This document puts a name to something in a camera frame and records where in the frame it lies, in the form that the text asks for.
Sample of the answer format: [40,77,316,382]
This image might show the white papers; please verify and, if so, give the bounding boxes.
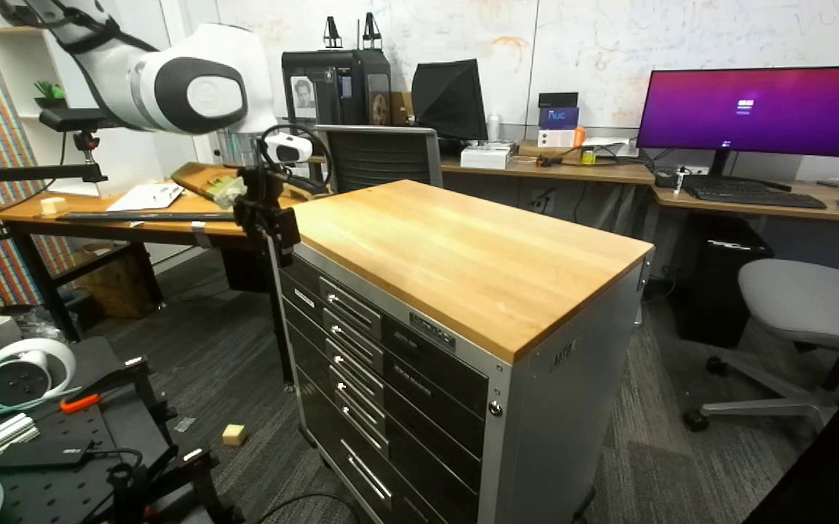
[106,181,187,216]

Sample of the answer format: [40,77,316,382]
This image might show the long wooden desk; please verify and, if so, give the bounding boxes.
[435,152,839,233]

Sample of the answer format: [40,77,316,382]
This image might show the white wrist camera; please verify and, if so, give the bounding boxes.
[259,128,318,168]

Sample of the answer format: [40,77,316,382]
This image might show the grey office chair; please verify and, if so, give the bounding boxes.
[680,254,839,437]

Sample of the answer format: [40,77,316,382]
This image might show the black keyboard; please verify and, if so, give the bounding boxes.
[680,181,830,213]

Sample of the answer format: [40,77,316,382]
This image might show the grey metal tool drawer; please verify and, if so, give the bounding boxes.
[284,242,495,409]

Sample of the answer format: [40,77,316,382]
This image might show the tool cabinet with wooden top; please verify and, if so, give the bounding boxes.
[278,178,659,524]

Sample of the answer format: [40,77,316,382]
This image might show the white green tape roll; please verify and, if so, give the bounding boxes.
[0,335,82,414]

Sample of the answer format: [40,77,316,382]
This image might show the black perforated board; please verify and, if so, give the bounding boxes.
[0,354,240,524]

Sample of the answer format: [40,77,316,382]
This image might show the blue box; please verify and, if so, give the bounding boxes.
[535,89,584,133]

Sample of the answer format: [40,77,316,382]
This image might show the small green plant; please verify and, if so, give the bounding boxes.
[29,76,72,111]

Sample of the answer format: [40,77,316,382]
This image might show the black bin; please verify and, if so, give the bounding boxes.
[674,216,774,351]

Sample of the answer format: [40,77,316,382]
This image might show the white box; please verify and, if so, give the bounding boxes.
[457,140,515,175]

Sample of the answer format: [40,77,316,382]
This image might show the black computer case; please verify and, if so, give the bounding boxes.
[281,45,397,128]

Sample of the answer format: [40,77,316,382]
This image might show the wooden table with black legs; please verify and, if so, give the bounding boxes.
[0,160,318,342]

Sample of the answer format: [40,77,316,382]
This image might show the black monitor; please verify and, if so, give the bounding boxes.
[409,57,492,152]

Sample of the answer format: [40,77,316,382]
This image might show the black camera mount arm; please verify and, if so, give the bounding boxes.
[0,102,113,192]

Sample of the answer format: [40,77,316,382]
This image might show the monitor with purple screen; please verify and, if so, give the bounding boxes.
[632,64,839,189]

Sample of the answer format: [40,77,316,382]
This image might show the small wooden block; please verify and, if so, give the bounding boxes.
[218,419,250,451]

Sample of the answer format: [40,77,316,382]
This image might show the orange clamp handle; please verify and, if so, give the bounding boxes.
[55,389,109,419]

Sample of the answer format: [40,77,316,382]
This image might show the yellow green object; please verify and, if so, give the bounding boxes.
[203,171,250,208]

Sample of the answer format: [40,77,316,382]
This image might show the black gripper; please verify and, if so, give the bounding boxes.
[234,166,302,255]

